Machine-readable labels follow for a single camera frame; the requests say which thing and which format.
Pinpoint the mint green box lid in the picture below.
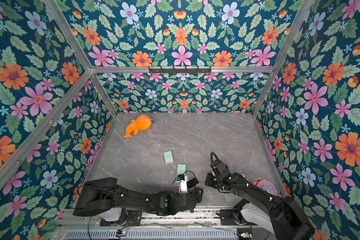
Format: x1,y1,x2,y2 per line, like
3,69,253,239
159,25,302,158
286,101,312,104
177,164,187,175

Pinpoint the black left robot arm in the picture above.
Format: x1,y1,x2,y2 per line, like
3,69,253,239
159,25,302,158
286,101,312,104
73,178,204,217

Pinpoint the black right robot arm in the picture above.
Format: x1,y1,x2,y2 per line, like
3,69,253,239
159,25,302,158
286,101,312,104
206,159,315,240

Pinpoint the pink alarm clock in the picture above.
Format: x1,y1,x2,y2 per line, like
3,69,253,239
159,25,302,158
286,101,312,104
252,178,278,196

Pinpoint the orange plush toy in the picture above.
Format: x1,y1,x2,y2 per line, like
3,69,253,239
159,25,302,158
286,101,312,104
123,115,152,138

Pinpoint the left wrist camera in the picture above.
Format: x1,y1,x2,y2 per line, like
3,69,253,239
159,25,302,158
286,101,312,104
177,174,188,195

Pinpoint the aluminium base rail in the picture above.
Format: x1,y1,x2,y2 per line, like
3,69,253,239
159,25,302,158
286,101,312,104
58,204,276,232

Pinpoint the black hook rail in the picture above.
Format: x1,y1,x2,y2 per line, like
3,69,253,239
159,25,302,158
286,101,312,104
148,67,212,74

